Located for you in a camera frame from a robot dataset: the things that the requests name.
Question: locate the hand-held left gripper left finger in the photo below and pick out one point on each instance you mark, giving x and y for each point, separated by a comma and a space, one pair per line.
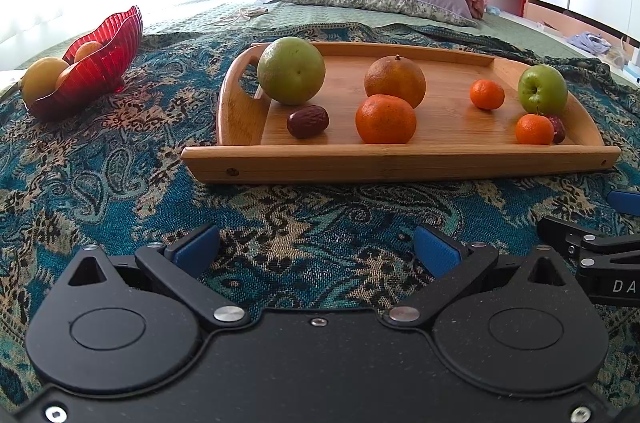
195, 249

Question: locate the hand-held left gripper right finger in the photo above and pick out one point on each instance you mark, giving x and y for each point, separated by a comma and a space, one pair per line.
437, 251

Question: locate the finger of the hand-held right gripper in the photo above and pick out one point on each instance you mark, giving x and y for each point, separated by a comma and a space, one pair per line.
560, 233
627, 204

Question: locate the red date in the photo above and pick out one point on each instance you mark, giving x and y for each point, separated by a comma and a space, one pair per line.
307, 122
559, 130

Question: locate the small mandarin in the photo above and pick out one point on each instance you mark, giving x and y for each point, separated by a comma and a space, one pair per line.
534, 129
487, 95

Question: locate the wooden tray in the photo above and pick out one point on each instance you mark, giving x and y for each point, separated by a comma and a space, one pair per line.
350, 160

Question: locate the large mandarin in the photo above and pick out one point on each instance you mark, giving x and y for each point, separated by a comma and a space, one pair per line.
386, 119

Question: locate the large brown-speckled orange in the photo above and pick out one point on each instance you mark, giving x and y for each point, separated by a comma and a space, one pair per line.
395, 78

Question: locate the teal paisley blanket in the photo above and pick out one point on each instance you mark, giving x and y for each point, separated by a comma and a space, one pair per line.
125, 183

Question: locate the green apple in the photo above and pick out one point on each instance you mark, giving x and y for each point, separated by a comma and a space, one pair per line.
542, 89

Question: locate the lilac cloth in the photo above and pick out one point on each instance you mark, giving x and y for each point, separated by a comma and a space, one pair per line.
590, 43

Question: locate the large green pear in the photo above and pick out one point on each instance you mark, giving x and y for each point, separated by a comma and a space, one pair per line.
291, 70

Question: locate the red glass bowl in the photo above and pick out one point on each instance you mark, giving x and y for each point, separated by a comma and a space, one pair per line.
105, 58

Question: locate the brown wooden panel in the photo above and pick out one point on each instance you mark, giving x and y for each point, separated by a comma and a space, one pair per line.
540, 10

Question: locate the orange fruit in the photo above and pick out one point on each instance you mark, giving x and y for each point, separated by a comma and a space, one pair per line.
66, 79
87, 50

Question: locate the yellow orange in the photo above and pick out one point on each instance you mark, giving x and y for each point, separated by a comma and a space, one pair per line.
42, 78

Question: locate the green bedspread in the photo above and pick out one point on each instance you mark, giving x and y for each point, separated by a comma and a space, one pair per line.
200, 15

